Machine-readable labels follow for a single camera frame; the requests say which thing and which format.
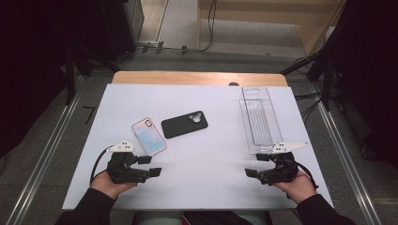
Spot iridescent translucent phone case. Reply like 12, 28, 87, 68
130, 117, 168, 157

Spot light wooden shelf unit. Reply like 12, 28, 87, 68
196, 0, 345, 58

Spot black floor cables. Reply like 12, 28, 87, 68
294, 92, 324, 124

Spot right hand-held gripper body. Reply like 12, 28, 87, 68
258, 141, 311, 187

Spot hanging black cables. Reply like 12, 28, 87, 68
181, 0, 219, 53

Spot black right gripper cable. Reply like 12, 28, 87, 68
295, 161, 320, 191

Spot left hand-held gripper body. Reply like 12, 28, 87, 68
105, 140, 152, 186

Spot person's left hand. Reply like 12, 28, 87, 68
89, 170, 139, 201

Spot black cabinet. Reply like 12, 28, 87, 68
102, 0, 145, 61

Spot black phone case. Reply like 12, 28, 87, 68
161, 110, 209, 140

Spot aluminium floor rail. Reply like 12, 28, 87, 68
4, 92, 83, 225
315, 99, 384, 225

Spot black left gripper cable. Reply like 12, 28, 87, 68
89, 144, 115, 186

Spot clear plastic tray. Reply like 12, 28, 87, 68
238, 85, 284, 156

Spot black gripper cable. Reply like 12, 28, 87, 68
89, 144, 115, 186
295, 161, 320, 191

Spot dark curtain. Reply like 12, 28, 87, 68
0, 0, 106, 158
325, 0, 398, 168

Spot person's right hand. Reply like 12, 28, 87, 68
273, 170, 317, 204

